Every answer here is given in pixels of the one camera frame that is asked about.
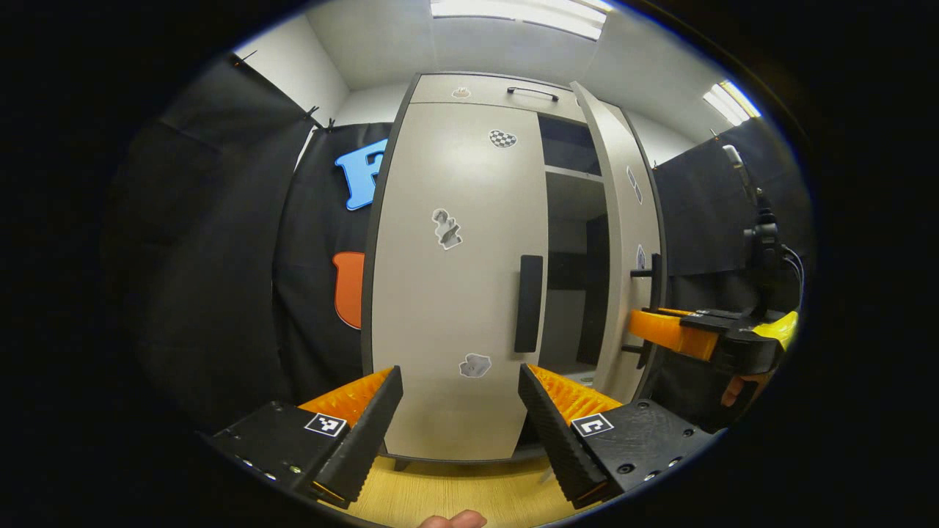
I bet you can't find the black backdrop cloth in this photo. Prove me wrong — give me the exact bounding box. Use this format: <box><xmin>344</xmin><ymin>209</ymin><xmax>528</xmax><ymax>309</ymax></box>
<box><xmin>649</xmin><ymin>121</ymin><xmax>815</xmax><ymax>433</ymax></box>
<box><xmin>110</xmin><ymin>53</ymin><xmax>318</xmax><ymax>441</ymax></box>
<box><xmin>273</xmin><ymin>121</ymin><xmax>393</xmax><ymax>404</ymax></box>

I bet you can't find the white cabinet inner shelf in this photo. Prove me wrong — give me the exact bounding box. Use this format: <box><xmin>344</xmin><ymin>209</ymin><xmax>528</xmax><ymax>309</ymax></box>
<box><xmin>544</xmin><ymin>165</ymin><xmax>608</xmax><ymax>184</ymax></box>

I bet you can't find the beige cabinet door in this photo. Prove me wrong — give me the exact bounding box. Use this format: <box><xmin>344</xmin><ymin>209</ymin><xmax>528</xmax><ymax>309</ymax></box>
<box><xmin>370</xmin><ymin>103</ymin><xmax>549</xmax><ymax>463</ymax></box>
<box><xmin>571</xmin><ymin>81</ymin><xmax>665</xmax><ymax>404</ymax></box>

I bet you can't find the beige double-door shoe cabinet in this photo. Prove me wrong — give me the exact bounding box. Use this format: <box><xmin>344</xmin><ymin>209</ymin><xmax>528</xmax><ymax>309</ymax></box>
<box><xmin>359</xmin><ymin>71</ymin><xmax>668</xmax><ymax>472</ymax></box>

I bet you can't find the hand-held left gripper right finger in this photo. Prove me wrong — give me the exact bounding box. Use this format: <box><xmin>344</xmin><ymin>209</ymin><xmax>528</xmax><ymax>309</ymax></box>
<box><xmin>517</xmin><ymin>363</ymin><xmax>720</xmax><ymax>510</ymax></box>

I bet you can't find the black door handle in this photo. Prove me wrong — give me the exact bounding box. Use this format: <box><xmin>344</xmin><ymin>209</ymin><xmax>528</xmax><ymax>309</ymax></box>
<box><xmin>514</xmin><ymin>254</ymin><xmax>545</xmax><ymax>354</ymax></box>
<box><xmin>622</xmin><ymin>253</ymin><xmax>663</xmax><ymax>369</ymax></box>

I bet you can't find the long ceiling light panel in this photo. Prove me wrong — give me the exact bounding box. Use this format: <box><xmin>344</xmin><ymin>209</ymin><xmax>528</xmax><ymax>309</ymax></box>
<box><xmin>429</xmin><ymin>0</ymin><xmax>617</xmax><ymax>41</ymax></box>

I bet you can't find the beige cabinet top drawer front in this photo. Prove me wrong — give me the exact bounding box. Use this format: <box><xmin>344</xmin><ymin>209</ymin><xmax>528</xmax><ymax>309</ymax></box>
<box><xmin>409</xmin><ymin>73</ymin><xmax>588</xmax><ymax>124</ymax></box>

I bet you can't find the small ceiling light panel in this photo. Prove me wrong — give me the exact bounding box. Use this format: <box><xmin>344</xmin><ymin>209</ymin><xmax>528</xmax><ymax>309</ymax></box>
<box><xmin>703</xmin><ymin>79</ymin><xmax>762</xmax><ymax>127</ymax></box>

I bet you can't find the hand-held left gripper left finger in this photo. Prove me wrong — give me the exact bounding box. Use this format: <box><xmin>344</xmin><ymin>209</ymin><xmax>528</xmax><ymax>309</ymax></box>
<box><xmin>198</xmin><ymin>364</ymin><xmax>404</xmax><ymax>510</ymax></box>

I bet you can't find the black cable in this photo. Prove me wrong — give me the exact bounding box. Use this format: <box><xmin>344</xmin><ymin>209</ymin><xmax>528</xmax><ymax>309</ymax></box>
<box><xmin>779</xmin><ymin>246</ymin><xmax>806</xmax><ymax>298</ymax></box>

